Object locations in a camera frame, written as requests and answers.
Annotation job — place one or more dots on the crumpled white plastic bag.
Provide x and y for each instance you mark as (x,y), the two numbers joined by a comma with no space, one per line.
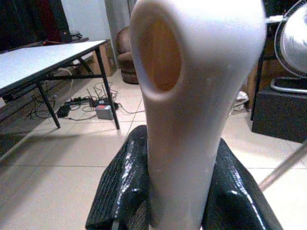
(239,100)

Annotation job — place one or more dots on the black power adapter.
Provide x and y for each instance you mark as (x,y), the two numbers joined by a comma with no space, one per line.
(63,111)

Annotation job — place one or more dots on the white standing fan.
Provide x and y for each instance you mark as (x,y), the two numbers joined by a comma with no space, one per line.
(291,43)

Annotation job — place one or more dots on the black router with antennas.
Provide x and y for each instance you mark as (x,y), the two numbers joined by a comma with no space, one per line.
(98,99)

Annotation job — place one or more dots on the metal broom pole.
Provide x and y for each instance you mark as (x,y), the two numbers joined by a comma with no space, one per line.
(283,165)

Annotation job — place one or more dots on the folding table with black legs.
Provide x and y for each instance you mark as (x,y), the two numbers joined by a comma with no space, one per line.
(36,60)

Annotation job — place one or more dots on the white round floor fan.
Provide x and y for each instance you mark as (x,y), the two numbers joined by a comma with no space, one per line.
(61,88)

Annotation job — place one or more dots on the cardboard box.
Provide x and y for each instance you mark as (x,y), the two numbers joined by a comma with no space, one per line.
(105,57)

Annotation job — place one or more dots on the brown round armchair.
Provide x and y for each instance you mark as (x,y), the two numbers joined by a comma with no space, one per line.
(124,55)

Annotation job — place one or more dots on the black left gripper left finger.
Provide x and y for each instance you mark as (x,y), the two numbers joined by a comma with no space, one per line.
(124,177)

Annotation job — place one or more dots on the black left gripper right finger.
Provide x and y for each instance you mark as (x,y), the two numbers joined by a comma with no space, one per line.
(236,191)

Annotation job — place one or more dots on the black speaker box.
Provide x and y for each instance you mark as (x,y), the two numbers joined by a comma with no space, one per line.
(279,112)

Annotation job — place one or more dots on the grey and red power device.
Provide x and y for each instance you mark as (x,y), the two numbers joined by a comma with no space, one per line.
(104,111)

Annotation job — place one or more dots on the black power strip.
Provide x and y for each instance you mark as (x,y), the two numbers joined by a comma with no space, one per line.
(77,100)

